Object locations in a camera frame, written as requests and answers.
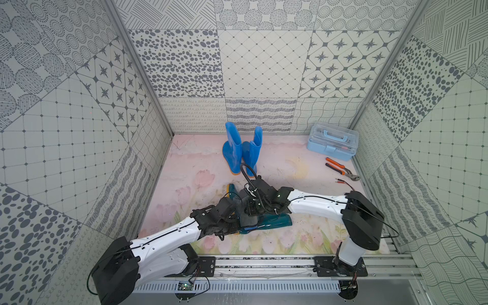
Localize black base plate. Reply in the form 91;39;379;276
179;256;216;278
313;256;368;277

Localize blue rubber boot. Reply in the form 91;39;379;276
242;127;263;173
222;122;242;175

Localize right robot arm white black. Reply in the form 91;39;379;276
240;163;385;267

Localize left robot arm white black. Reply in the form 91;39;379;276
87;197;241;304

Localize red black cable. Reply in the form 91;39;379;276
335;178;357;193

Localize green rubber boot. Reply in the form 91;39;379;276
227;184;292;235

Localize light blue plastic toolbox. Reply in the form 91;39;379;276
307;122;359;161

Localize grey blue microfibre cloth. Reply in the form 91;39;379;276
237;199;258;230

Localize orange handled pliers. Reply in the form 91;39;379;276
325;157;360;181

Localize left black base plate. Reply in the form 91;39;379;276
179;256;216;278

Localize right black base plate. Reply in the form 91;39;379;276
313;256;368;277

